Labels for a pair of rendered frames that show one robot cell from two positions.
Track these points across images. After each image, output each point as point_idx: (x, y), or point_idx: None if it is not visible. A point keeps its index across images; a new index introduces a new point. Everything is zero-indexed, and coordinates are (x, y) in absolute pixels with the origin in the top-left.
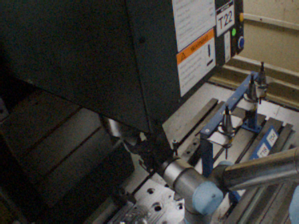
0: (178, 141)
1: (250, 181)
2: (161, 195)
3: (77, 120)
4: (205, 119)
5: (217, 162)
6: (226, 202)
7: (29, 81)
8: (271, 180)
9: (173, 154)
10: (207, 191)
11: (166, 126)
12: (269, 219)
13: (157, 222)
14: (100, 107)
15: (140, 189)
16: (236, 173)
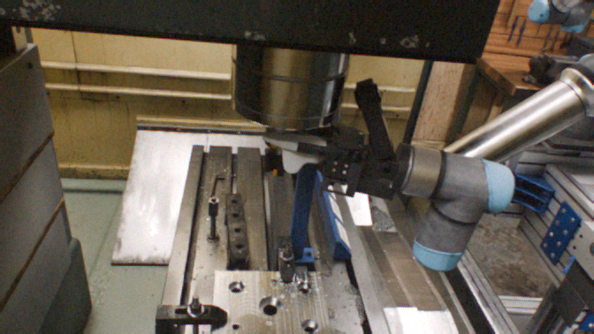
0: (191, 211)
1: (498, 155)
2: (261, 285)
3: (22, 195)
4: (208, 173)
5: (275, 220)
6: (336, 265)
7: (33, 7)
8: (536, 138)
9: (200, 231)
10: (501, 167)
11: (101, 221)
12: (377, 277)
13: (294, 330)
14: (366, 28)
15: (216, 292)
16: (468, 153)
